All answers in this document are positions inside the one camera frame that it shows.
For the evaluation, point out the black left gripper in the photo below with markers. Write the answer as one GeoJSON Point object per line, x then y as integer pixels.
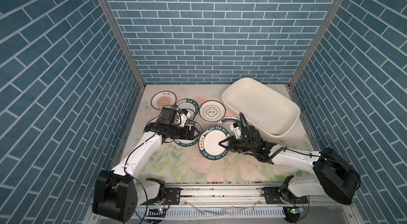
{"type": "Point", "coordinates": [185, 131]}

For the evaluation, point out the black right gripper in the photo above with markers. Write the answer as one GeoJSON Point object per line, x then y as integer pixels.
{"type": "Point", "coordinates": [231, 146]}

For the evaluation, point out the green rim plate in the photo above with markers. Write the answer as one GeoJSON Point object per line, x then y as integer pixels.
{"type": "Point", "coordinates": [196, 133]}
{"type": "Point", "coordinates": [209, 143]}
{"type": "Point", "coordinates": [187, 106]}

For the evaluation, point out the green red ring plate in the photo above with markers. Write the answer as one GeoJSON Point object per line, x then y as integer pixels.
{"type": "Point", "coordinates": [228, 123]}

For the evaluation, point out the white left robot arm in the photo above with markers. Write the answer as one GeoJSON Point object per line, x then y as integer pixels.
{"type": "Point", "coordinates": [116, 195]}

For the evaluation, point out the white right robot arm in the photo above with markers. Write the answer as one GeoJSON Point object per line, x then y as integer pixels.
{"type": "Point", "coordinates": [332, 176]}

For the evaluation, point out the white plastic bin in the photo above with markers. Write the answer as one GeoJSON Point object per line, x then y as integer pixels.
{"type": "Point", "coordinates": [273, 114]}

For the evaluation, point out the floral table mat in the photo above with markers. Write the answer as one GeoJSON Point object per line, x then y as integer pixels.
{"type": "Point", "coordinates": [176, 164]}

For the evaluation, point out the white plate grey emblem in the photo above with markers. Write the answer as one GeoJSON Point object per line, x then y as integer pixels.
{"type": "Point", "coordinates": [212, 111]}

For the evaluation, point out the orange sunburst plate far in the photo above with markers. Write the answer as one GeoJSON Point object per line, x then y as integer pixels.
{"type": "Point", "coordinates": [163, 99]}

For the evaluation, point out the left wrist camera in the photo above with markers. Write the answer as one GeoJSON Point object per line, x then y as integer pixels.
{"type": "Point", "coordinates": [178, 117]}

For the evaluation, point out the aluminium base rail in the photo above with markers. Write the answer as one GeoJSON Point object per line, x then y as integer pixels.
{"type": "Point", "coordinates": [235, 201]}

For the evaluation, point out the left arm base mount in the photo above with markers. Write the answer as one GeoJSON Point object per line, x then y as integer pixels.
{"type": "Point", "coordinates": [156, 192]}

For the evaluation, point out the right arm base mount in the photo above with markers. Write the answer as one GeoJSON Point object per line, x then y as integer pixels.
{"type": "Point", "coordinates": [282, 195]}

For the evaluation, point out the aluminium corner post left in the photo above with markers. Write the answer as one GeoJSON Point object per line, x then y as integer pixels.
{"type": "Point", "coordinates": [107, 11]}

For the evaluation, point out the aluminium corner post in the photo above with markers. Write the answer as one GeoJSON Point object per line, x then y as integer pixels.
{"type": "Point", "coordinates": [327, 20]}
{"type": "Point", "coordinates": [107, 11]}

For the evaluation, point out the aluminium corner post right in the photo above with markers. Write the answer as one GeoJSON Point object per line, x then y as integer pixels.
{"type": "Point", "coordinates": [327, 20]}

